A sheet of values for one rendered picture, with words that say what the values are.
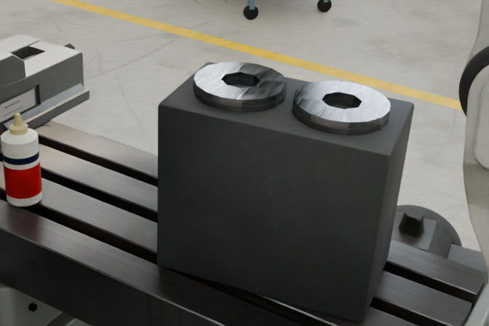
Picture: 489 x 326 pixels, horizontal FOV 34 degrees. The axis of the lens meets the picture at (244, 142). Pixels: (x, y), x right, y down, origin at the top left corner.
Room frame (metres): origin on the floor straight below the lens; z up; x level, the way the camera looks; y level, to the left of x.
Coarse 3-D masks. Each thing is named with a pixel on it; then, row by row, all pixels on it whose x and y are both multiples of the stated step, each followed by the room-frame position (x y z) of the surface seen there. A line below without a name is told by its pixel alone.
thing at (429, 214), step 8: (400, 208) 1.34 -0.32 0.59; (424, 208) 1.34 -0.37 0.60; (424, 216) 1.31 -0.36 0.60; (432, 216) 1.31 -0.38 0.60; (440, 216) 1.32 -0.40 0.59; (440, 224) 1.30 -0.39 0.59; (448, 224) 1.31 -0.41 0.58; (448, 232) 1.29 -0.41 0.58; (456, 232) 1.31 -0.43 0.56; (456, 240) 1.29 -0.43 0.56
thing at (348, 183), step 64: (256, 64) 0.74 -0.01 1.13; (192, 128) 0.65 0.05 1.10; (256, 128) 0.63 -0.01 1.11; (320, 128) 0.63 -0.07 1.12; (384, 128) 0.64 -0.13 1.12; (192, 192) 0.65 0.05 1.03; (256, 192) 0.63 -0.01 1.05; (320, 192) 0.61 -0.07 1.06; (384, 192) 0.59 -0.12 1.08; (192, 256) 0.65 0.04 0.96; (256, 256) 0.62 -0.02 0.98; (320, 256) 0.60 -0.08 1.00; (384, 256) 0.67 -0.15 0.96
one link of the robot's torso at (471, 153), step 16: (480, 80) 0.96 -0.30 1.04; (480, 96) 0.95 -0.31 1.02; (480, 112) 0.95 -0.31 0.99; (480, 128) 0.95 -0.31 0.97; (464, 144) 0.96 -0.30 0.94; (480, 144) 0.95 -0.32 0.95; (464, 160) 0.96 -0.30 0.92; (480, 160) 0.94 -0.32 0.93; (464, 176) 0.97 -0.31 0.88; (480, 176) 0.96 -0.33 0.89; (480, 192) 0.97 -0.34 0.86; (480, 208) 0.99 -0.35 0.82; (480, 224) 0.98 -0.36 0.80; (480, 240) 0.98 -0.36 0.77
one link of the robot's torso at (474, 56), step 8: (488, 0) 1.00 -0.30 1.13; (480, 8) 1.01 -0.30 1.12; (488, 8) 1.00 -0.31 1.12; (480, 16) 1.01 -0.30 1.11; (488, 16) 1.00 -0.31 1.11; (480, 24) 1.00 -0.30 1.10; (488, 24) 1.00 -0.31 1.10; (480, 32) 1.00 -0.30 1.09; (488, 32) 1.00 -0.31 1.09; (480, 40) 1.00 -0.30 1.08; (488, 40) 1.00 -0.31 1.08; (472, 48) 1.01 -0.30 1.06; (480, 48) 1.00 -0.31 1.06; (488, 48) 0.99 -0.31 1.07; (472, 56) 1.00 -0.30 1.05; (480, 56) 0.99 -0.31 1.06; (488, 56) 0.98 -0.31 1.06; (472, 64) 0.99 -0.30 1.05; (480, 64) 0.98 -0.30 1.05; (488, 64) 0.97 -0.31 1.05; (464, 72) 1.00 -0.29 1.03; (472, 72) 0.98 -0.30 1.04; (464, 80) 0.99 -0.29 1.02; (472, 80) 0.98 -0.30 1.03; (464, 88) 0.99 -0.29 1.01; (464, 96) 0.99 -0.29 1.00; (464, 104) 0.99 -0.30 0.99; (464, 112) 0.99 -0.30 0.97
